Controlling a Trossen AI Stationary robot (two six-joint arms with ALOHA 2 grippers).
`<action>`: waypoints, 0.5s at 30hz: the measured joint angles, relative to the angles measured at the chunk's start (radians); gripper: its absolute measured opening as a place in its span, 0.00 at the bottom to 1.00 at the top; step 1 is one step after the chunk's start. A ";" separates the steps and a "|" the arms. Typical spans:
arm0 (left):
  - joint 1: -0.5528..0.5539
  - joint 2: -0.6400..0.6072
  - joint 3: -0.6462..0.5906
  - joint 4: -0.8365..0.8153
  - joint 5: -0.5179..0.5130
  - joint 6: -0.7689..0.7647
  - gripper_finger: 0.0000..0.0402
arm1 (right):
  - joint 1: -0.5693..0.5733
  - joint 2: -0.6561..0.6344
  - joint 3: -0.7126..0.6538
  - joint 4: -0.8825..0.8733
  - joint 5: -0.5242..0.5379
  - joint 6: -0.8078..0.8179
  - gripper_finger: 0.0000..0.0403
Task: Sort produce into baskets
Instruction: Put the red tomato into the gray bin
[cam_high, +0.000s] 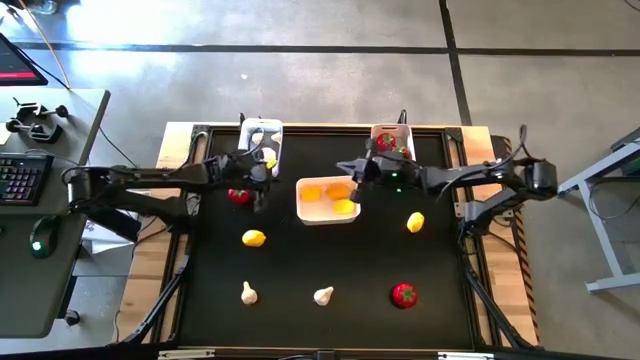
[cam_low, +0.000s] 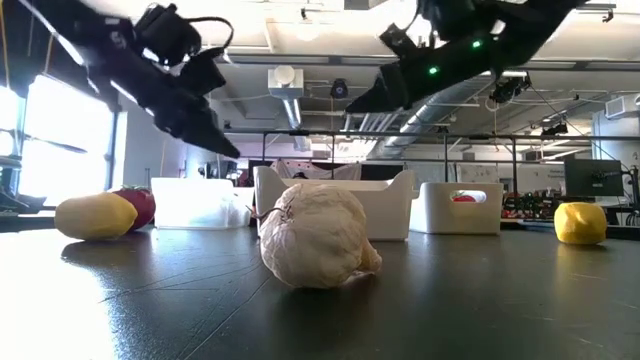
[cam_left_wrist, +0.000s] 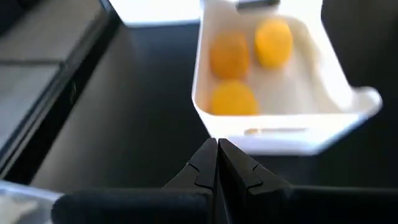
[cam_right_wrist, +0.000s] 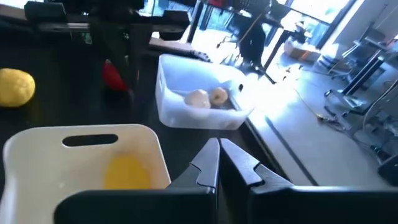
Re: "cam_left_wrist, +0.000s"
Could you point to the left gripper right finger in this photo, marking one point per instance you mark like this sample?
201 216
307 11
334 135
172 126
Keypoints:
242 180

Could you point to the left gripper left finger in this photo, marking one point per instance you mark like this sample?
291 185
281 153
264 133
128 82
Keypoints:
205 168

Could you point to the yellow lemon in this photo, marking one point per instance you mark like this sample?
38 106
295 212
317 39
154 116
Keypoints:
273 42
233 98

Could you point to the orange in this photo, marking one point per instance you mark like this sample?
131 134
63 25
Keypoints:
229 56

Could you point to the cream plastic basket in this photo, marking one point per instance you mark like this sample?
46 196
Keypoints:
295 102

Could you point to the white plastic basket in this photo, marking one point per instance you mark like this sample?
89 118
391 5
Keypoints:
155 12

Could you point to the frosted clear plastic basket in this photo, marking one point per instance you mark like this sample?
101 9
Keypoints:
18 205

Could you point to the black metal frame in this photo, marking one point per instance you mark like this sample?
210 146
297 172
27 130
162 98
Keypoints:
62 90

